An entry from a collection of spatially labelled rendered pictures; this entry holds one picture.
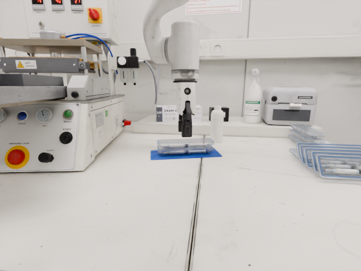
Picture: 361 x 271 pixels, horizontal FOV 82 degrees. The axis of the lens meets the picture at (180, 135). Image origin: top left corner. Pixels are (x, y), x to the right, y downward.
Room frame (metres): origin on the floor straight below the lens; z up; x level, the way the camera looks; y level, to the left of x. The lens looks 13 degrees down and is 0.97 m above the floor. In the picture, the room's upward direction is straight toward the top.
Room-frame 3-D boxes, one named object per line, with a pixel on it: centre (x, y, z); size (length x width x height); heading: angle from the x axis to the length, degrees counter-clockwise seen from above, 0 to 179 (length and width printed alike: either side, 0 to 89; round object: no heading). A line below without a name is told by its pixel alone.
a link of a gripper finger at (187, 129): (0.61, -0.02, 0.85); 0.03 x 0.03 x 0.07; 8
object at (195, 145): (0.66, -0.02, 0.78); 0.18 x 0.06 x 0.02; 98
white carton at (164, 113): (1.09, 0.01, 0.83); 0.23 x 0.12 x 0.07; 93
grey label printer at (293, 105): (1.02, -0.51, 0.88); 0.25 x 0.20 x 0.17; 166
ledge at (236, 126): (1.06, -0.21, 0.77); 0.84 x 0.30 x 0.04; 82
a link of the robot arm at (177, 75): (0.66, -0.01, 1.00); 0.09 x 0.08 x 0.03; 8
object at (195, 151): (0.66, -0.02, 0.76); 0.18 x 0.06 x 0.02; 98
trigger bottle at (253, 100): (1.02, -0.35, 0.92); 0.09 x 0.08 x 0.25; 152
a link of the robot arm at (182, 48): (0.66, -0.01, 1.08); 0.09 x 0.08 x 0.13; 72
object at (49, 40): (0.81, 0.42, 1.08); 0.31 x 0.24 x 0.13; 93
